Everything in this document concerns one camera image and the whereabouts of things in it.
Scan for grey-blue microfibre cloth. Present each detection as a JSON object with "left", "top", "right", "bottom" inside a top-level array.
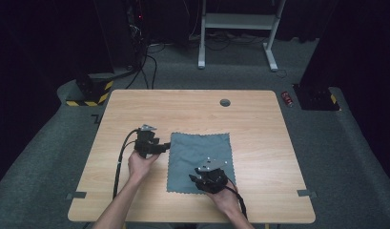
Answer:
[{"left": 166, "top": 132, "right": 237, "bottom": 195}]

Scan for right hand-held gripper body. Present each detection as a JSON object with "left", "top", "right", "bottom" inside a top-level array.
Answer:
[{"left": 195, "top": 158, "right": 230, "bottom": 195}]

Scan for grey tape strip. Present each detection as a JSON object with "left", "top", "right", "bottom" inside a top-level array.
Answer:
[
  {"left": 65, "top": 191, "right": 88, "bottom": 201},
  {"left": 296, "top": 189, "right": 318, "bottom": 199}
]

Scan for black floor cables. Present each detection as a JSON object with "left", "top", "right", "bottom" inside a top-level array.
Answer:
[{"left": 125, "top": 42, "right": 159, "bottom": 91}]

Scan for yellow-black striped stand base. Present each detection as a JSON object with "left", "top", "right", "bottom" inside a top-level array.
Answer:
[{"left": 65, "top": 73, "right": 115, "bottom": 108}]

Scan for white metal stand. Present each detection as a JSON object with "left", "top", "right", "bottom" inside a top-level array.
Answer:
[{"left": 196, "top": 0, "right": 287, "bottom": 73}]

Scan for person's left hand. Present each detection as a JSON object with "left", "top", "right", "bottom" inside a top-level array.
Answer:
[{"left": 128, "top": 149, "right": 160, "bottom": 184}]

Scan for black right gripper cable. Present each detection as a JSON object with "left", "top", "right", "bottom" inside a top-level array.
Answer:
[{"left": 225, "top": 185, "right": 249, "bottom": 221}]

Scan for red can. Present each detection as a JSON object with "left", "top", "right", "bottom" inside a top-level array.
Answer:
[{"left": 280, "top": 91, "right": 295, "bottom": 109}]

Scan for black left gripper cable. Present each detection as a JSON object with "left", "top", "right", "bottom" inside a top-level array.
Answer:
[{"left": 112, "top": 128, "right": 142, "bottom": 200}]

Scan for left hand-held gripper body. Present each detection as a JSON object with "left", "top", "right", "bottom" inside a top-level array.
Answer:
[{"left": 133, "top": 124, "right": 161, "bottom": 159}]

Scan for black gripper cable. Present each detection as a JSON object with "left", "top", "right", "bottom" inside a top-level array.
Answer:
[
  {"left": 225, "top": 185, "right": 249, "bottom": 221},
  {"left": 112, "top": 128, "right": 142, "bottom": 200}
]

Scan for black square stand base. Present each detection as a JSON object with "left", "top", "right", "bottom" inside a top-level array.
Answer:
[{"left": 293, "top": 83, "right": 341, "bottom": 112}]

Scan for person's right hand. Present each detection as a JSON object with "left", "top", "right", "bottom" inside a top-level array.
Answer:
[{"left": 204, "top": 181, "right": 240, "bottom": 215}]

